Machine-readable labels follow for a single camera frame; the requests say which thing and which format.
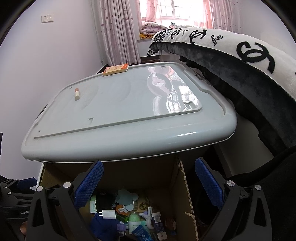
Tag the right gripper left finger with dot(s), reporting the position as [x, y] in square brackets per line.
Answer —
[54, 212]

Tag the white green lotion bottle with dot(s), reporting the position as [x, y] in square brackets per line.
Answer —
[133, 222]

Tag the orange cream flat box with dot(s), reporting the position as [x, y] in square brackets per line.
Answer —
[115, 69]

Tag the pink patterned curtain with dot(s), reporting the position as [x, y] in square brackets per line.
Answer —
[118, 32]

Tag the purple square plastic cap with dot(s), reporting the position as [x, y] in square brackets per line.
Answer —
[122, 227]

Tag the cream orange lip balm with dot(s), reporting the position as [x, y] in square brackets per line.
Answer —
[76, 94]

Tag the brown cardboard trash box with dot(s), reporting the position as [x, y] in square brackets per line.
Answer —
[160, 181]

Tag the white wall socket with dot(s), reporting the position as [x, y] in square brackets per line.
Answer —
[47, 18]

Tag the black white logo blanket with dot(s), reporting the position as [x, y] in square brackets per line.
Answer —
[257, 77]

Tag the folded pink quilt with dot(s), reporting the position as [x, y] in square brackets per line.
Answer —
[151, 28]

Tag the pale blue mouse-shaped plastic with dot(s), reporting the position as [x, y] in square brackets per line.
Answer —
[127, 199]

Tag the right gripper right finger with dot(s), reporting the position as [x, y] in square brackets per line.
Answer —
[243, 213]

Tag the right pink curtain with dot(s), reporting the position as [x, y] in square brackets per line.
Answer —
[223, 14]

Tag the grey table top lid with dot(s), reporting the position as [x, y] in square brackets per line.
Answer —
[149, 110]

